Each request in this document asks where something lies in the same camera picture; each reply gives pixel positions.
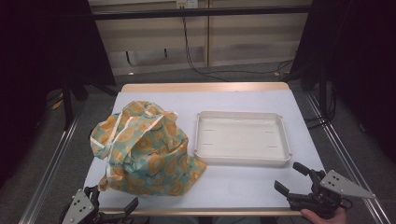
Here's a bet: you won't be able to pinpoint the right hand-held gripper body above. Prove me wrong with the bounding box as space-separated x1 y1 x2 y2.
288 169 376 219

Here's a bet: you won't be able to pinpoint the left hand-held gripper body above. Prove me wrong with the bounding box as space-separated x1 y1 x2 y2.
60 188 134 224

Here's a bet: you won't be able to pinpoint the fruit print fabric bag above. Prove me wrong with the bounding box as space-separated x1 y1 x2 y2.
89 100 208 197

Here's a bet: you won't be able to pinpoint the white plastic tray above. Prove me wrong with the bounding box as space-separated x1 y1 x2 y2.
193 110 293 166

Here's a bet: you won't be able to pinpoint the person's right hand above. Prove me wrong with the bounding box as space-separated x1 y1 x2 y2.
300 206 348 224

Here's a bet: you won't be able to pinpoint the white table mat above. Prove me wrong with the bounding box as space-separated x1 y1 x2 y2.
83 90 326 210

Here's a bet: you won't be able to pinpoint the black metal stand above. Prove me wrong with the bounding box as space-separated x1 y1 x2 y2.
59 69 120 132

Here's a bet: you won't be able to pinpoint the dark curtain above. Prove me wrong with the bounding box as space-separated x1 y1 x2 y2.
290 0 396 162
0 0 117 188

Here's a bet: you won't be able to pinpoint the black horizontal bar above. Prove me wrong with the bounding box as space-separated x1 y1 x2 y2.
92 5 313 21

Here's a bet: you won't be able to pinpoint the aluminium floor rail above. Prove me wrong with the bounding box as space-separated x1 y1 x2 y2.
18 113 82 224
305 91 389 224

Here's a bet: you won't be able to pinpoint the black floor cables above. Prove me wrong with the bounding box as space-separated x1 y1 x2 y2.
304 88 339 131

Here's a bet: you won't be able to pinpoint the black hanging cable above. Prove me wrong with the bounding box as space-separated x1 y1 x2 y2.
181 16 295 82

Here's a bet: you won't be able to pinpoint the white wall socket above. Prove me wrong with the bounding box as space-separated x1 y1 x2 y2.
176 0 200 9

